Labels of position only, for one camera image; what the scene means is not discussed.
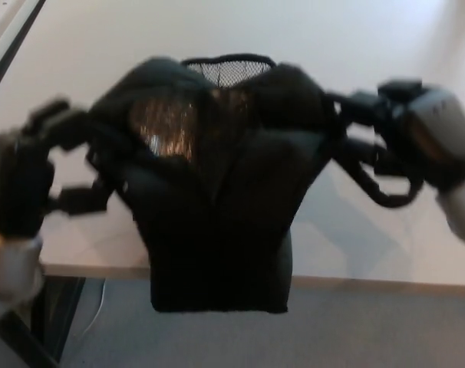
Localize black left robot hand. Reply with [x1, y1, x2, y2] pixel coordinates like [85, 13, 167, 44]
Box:
[0, 99, 111, 242]

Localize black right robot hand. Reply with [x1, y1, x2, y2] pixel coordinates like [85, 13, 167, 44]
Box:
[324, 78, 465, 192]

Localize black fabric lunch bag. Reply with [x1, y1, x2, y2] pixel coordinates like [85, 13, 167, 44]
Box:
[84, 55, 426, 316]

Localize black desk leg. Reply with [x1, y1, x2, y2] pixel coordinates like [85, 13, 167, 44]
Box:
[29, 274, 87, 363]

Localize white desk with rounded edge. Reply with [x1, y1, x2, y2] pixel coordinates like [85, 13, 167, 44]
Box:
[0, 0, 48, 84]

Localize white floor cable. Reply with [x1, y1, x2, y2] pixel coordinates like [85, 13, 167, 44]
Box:
[74, 281, 107, 346]

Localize black slanted frame bar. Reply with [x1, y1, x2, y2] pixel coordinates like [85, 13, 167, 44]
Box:
[0, 304, 61, 368]

